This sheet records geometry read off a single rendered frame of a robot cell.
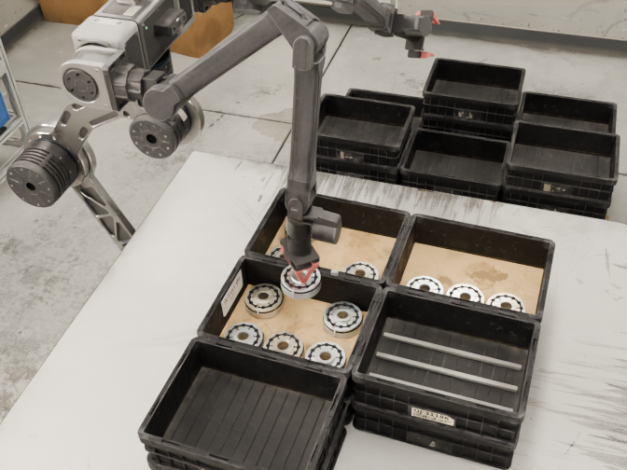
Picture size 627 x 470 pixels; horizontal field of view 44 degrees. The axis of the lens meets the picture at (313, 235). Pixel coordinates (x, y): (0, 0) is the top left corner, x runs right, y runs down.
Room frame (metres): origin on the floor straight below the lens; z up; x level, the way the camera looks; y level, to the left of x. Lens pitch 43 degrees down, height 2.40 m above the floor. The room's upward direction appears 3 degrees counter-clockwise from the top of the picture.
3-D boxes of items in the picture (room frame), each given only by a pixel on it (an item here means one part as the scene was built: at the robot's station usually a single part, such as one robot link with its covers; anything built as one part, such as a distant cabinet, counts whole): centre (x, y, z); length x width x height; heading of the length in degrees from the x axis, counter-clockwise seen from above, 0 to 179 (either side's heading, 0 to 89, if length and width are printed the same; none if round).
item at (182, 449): (1.03, 0.17, 0.92); 0.40 x 0.30 x 0.02; 69
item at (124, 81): (1.57, 0.40, 1.45); 0.09 x 0.08 x 0.12; 160
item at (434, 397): (1.16, -0.31, 0.92); 0.40 x 0.30 x 0.02; 69
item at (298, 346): (1.25, 0.09, 0.86); 0.10 x 0.10 x 0.01
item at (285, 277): (1.38, 0.04, 0.97); 0.10 x 0.10 x 0.01
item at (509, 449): (1.16, -0.31, 0.76); 0.40 x 0.30 x 0.12; 69
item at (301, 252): (1.38, 0.03, 1.09); 0.10 x 0.07 x 0.07; 23
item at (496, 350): (1.16, -0.31, 0.87); 0.40 x 0.30 x 0.11; 69
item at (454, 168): (2.49, -0.59, 0.31); 0.40 x 0.30 x 0.34; 70
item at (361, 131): (2.62, -0.21, 0.37); 0.40 x 0.30 x 0.45; 70
